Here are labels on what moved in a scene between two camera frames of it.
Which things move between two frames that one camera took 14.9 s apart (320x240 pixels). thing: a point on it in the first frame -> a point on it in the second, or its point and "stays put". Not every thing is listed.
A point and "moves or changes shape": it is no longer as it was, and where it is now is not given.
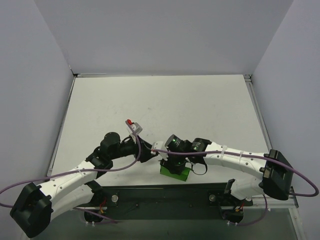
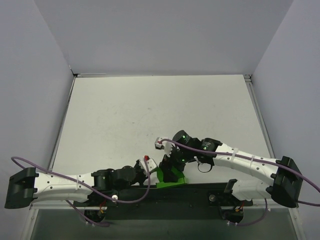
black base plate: [167, 202] stays put
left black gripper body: [145, 152] -> [139, 172]
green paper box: [182, 176] moves or changes shape
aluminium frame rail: [250, 83] stays put
